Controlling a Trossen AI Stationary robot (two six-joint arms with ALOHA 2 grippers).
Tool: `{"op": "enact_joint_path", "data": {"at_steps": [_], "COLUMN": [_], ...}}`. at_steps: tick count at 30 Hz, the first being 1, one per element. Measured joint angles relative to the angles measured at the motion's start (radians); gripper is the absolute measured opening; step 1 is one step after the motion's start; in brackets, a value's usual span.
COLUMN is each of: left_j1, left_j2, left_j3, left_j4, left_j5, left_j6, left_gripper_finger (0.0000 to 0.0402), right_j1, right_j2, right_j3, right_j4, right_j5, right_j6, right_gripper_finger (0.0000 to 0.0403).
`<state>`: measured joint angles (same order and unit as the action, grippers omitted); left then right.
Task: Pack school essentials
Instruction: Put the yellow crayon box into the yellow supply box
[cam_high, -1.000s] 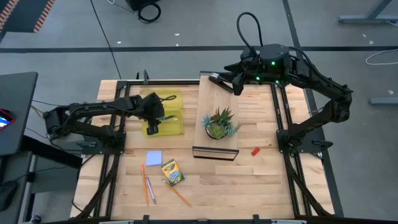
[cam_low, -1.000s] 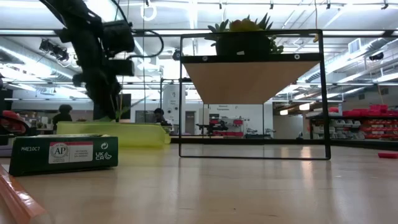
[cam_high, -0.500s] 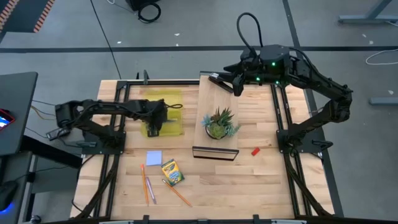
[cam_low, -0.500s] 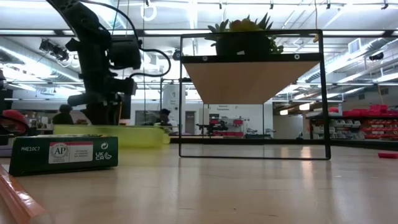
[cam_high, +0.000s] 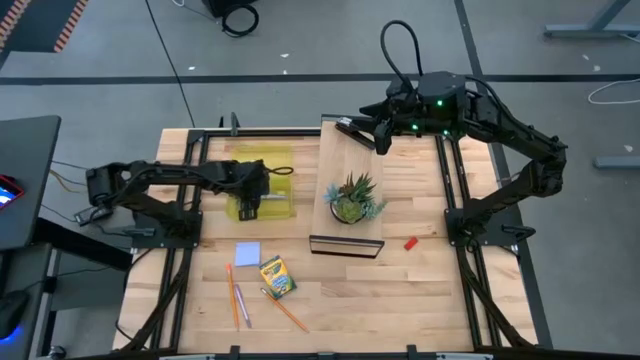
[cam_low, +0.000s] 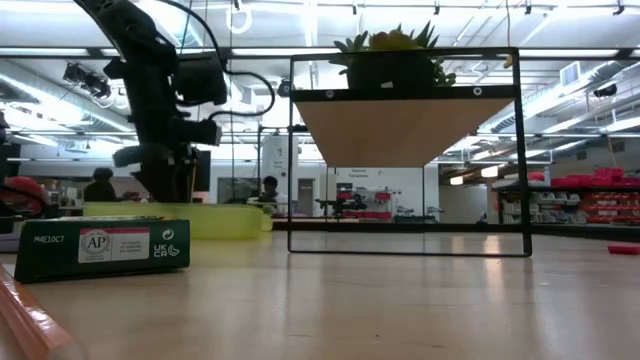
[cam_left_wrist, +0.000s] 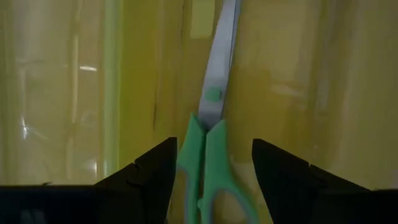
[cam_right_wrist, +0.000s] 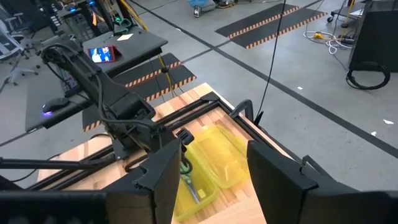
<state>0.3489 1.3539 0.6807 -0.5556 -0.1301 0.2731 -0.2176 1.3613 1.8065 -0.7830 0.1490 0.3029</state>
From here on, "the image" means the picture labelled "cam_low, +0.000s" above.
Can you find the crayon box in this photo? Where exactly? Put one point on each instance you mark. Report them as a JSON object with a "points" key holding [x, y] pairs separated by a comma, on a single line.
{"points": [[100, 250]]}

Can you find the red rounded object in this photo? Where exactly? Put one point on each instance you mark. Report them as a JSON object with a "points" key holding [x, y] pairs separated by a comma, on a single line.
{"points": [[22, 192]]}

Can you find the pale blue sticky note pad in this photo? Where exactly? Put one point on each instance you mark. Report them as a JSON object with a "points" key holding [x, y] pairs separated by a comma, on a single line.
{"points": [[7, 242]]}

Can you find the black metal table frame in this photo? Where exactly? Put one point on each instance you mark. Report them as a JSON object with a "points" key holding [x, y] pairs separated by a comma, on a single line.
{"points": [[450, 227]]}

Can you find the shelving with red bins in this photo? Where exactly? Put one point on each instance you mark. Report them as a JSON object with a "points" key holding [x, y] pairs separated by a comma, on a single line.
{"points": [[600, 200]]}

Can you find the red eraser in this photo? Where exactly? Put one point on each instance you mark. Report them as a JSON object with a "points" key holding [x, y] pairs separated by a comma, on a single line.
{"points": [[625, 249]]}

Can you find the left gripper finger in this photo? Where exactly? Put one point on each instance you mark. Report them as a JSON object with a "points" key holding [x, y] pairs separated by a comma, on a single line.
{"points": [[182, 185], [155, 185]]}

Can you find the potted succulent plant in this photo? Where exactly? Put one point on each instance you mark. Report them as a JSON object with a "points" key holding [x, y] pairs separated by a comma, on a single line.
{"points": [[390, 70]]}

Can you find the yellow transparent pencil case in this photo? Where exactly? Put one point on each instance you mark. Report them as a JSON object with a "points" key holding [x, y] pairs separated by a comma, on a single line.
{"points": [[220, 220]]}

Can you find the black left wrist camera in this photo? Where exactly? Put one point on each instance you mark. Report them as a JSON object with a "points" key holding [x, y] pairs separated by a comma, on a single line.
{"points": [[200, 80]]}

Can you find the person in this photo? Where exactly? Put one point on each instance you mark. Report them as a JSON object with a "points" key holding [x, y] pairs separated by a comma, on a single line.
{"points": [[100, 187], [272, 192]]}

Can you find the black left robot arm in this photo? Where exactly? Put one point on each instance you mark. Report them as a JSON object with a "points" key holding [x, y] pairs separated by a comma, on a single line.
{"points": [[125, 25]]}

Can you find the wooden shelf riser black frame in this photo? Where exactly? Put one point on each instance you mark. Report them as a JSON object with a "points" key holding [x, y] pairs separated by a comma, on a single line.
{"points": [[400, 130]]}

